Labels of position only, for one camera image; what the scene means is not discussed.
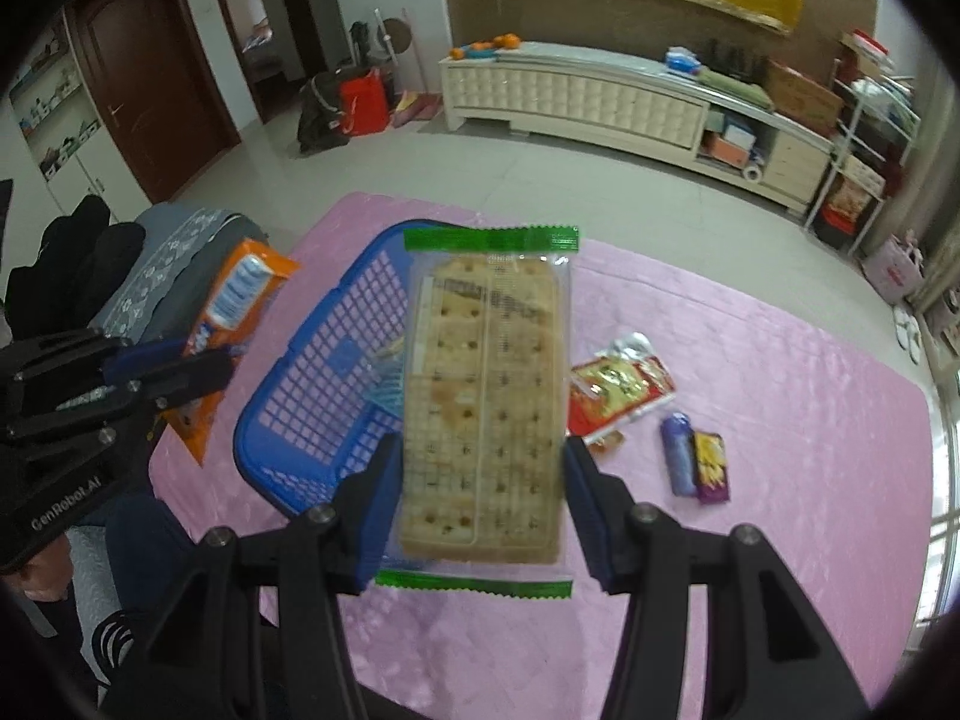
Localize white shelf rack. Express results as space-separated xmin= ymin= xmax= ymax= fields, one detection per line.
xmin=806 ymin=30 xmax=923 ymax=256

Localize blue plastic basket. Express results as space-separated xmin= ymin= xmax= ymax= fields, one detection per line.
xmin=232 ymin=219 xmax=421 ymax=533

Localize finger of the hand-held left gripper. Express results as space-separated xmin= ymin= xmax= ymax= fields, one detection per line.
xmin=0 ymin=351 xmax=235 ymax=445
xmin=0 ymin=330 xmax=192 ymax=392

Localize pink tote bag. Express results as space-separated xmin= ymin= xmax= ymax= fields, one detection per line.
xmin=862 ymin=231 xmax=925 ymax=307

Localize brown cardboard box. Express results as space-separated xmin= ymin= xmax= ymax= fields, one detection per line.
xmin=765 ymin=60 xmax=845 ymax=137

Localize pink tablecloth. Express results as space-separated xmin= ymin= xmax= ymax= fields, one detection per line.
xmin=148 ymin=191 xmax=938 ymax=720

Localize silver snack packet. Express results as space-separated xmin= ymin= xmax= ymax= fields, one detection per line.
xmin=611 ymin=332 xmax=657 ymax=365

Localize orange snack packet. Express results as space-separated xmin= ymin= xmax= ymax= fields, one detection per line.
xmin=176 ymin=236 xmax=302 ymax=466

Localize purple yellow snack packet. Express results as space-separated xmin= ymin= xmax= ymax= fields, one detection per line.
xmin=691 ymin=429 xmax=732 ymax=505

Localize pink broom with dustpan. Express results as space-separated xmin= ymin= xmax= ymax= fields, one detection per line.
xmin=392 ymin=11 xmax=443 ymax=128

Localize black router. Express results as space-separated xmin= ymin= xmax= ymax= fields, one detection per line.
xmin=709 ymin=37 xmax=766 ymax=80

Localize red snack packet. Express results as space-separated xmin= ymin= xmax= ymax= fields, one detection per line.
xmin=566 ymin=356 xmax=676 ymax=445

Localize light blue snack packet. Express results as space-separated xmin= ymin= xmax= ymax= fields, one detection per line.
xmin=367 ymin=367 xmax=406 ymax=413

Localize red bag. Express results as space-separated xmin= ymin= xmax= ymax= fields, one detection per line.
xmin=339 ymin=69 xmax=391 ymax=137

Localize red white box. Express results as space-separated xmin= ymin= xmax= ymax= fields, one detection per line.
xmin=847 ymin=30 xmax=893 ymax=65

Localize green edged cracker packet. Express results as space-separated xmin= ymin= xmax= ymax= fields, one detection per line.
xmin=373 ymin=225 xmax=581 ymax=601

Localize black garment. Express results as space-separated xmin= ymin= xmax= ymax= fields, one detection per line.
xmin=4 ymin=195 xmax=147 ymax=338

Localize green folded cloth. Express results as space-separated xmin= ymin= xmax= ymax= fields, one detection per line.
xmin=694 ymin=66 xmax=773 ymax=110

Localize black bag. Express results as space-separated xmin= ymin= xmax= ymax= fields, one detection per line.
xmin=298 ymin=71 xmax=353 ymax=155

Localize blue purple snack packet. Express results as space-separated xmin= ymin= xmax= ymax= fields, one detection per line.
xmin=660 ymin=412 xmax=700 ymax=497

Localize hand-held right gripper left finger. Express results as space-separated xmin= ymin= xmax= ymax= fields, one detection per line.
xmin=101 ymin=431 xmax=410 ymax=720

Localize white tv cabinet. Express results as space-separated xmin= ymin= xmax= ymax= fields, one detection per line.
xmin=439 ymin=40 xmax=837 ymax=212

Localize brown wooden door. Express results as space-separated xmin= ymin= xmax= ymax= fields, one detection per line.
xmin=67 ymin=0 xmax=242 ymax=205

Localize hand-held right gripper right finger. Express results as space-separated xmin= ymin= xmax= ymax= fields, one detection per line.
xmin=561 ymin=436 xmax=875 ymax=720

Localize grey embroidered chair cover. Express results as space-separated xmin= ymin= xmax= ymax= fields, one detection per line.
xmin=90 ymin=206 xmax=263 ymax=346

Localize person's left hand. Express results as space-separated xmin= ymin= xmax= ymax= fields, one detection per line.
xmin=11 ymin=540 xmax=72 ymax=616

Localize white wall shelf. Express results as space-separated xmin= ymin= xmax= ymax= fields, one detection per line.
xmin=7 ymin=15 xmax=102 ymax=181

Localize white slippers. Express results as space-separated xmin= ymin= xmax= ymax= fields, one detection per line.
xmin=894 ymin=307 xmax=927 ymax=365

